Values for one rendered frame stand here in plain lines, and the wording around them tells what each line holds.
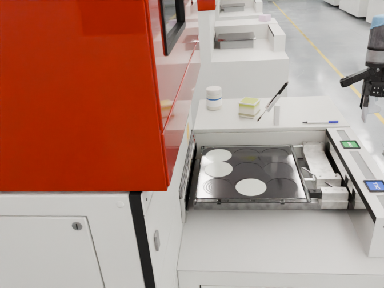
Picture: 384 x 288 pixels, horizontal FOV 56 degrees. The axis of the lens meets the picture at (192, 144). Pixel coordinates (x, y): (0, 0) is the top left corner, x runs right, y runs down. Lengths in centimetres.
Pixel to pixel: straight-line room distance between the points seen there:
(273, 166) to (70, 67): 92
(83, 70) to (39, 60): 7
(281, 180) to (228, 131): 34
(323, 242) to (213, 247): 33
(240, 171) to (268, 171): 10
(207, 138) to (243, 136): 15
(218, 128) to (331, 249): 64
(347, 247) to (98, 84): 86
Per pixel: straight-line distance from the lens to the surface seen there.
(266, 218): 122
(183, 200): 111
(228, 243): 113
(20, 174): 72
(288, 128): 149
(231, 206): 124
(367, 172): 125
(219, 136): 148
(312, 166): 139
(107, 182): 66
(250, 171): 131
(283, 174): 130
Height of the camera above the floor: 159
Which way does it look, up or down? 27 degrees down
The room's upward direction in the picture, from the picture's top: 4 degrees counter-clockwise
